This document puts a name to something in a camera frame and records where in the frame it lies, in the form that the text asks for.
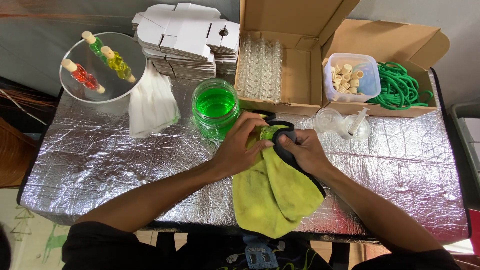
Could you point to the group of empty glass bottles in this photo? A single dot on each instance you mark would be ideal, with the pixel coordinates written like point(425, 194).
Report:
point(258, 69)

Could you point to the corked red liquid bottle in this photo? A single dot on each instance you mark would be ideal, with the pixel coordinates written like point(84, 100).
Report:
point(83, 75)

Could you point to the silver foil table cover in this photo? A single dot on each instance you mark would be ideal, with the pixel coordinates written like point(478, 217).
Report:
point(112, 161)

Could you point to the glass jar of green liquid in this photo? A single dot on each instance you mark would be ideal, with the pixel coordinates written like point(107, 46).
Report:
point(215, 105)

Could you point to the small green liquid glass bottle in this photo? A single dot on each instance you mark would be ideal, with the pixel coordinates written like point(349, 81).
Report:
point(268, 131)

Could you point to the clear plastic lid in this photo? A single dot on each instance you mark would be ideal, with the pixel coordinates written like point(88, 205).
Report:
point(328, 120)

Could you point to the grey plastic crate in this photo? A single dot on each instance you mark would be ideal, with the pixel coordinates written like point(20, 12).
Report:
point(467, 142)

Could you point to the corked green liquid bottle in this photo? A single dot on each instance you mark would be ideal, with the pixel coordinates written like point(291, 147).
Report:
point(96, 45)

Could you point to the white plastic syringe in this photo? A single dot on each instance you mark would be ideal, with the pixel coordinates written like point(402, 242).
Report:
point(357, 122)

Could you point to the corked yellow liquid bottle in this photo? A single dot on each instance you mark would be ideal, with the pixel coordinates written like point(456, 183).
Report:
point(118, 65)

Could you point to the small clear plastic cup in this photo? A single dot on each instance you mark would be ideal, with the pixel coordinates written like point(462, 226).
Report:
point(363, 132)

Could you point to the white crumpled cloth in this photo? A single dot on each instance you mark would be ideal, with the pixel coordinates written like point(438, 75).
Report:
point(152, 105)

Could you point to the clear plastic container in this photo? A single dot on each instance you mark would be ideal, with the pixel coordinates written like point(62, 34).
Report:
point(369, 80)

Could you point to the person's black shirt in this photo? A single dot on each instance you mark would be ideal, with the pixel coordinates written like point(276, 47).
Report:
point(150, 251)

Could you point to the stack of flat white cartons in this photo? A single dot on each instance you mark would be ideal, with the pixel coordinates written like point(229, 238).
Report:
point(183, 37)

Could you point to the tall open cardboard box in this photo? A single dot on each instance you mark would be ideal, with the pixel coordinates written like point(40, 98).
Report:
point(300, 75)

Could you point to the clear round acrylic tray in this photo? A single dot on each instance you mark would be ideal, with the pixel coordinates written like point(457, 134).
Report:
point(108, 82)

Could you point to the wide open cardboard box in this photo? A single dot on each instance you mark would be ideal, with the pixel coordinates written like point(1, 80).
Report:
point(393, 41)

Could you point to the person's right hand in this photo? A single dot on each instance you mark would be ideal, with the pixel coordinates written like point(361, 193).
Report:
point(309, 155)

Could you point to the person's left hand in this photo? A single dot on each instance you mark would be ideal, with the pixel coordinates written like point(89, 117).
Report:
point(234, 150)

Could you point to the yellow-green microfiber cloth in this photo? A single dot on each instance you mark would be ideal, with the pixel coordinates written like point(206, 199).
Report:
point(275, 195)

